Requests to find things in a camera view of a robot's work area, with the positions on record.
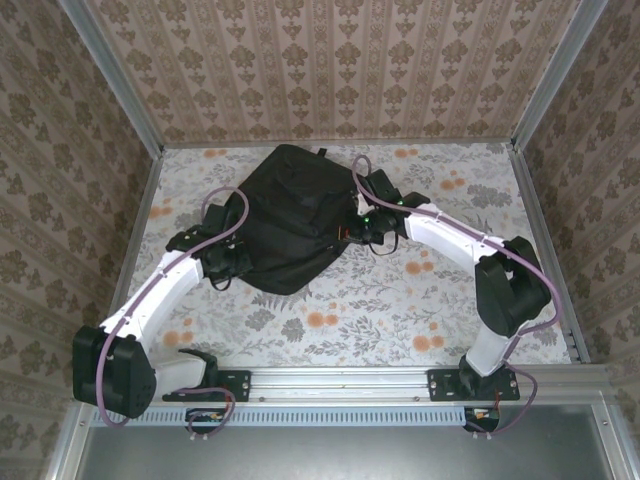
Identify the black connector box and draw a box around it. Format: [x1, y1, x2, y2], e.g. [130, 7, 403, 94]
[185, 407, 226, 434]
[463, 407, 501, 432]

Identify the aluminium side rail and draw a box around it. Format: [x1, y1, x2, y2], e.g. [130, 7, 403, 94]
[93, 147, 165, 369]
[505, 142, 592, 365]

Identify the floral tablecloth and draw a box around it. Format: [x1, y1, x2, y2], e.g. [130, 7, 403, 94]
[107, 142, 574, 369]

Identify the black backpack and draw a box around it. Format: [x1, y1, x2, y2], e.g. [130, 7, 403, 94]
[232, 143, 369, 297]

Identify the slotted grey cable duct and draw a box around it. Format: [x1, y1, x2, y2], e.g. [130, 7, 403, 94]
[144, 405, 501, 427]

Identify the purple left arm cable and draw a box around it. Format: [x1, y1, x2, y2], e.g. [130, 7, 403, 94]
[97, 185, 251, 444]

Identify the steel lower shelf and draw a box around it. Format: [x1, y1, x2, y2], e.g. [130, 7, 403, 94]
[47, 404, 634, 480]

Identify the aluminium frame post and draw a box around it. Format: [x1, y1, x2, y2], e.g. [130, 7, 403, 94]
[509, 0, 609, 151]
[58, 0, 166, 157]

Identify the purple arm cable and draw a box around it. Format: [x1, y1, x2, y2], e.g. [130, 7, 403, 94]
[351, 155, 560, 441]
[97, 185, 251, 444]

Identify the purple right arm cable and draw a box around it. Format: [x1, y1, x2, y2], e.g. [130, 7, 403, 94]
[351, 155, 560, 441]

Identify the aluminium mounting rail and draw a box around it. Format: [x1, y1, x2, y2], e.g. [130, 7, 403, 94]
[74, 366, 612, 402]

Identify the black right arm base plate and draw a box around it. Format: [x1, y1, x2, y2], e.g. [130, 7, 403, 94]
[427, 367, 521, 402]

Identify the aluminium back rail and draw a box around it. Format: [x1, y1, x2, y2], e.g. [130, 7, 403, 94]
[160, 140, 512, 150]

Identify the thin black right gripper cable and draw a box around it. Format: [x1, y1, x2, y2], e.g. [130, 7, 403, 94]
[367, 232, 401, 257]

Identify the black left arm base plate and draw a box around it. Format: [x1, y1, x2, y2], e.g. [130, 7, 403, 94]
[162, 368, 253, 403]

